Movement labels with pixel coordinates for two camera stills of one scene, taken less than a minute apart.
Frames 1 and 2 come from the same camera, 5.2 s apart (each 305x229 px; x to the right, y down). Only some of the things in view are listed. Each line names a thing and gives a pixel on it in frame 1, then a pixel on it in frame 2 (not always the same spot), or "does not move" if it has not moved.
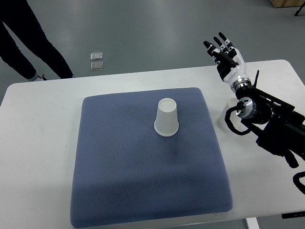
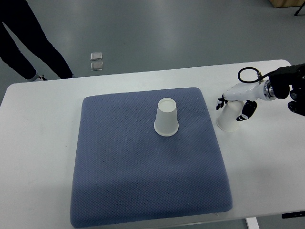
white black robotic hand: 231,64 → 250,92
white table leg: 252,223 does not move
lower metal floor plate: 96,66 does not move
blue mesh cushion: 126,173 does not move
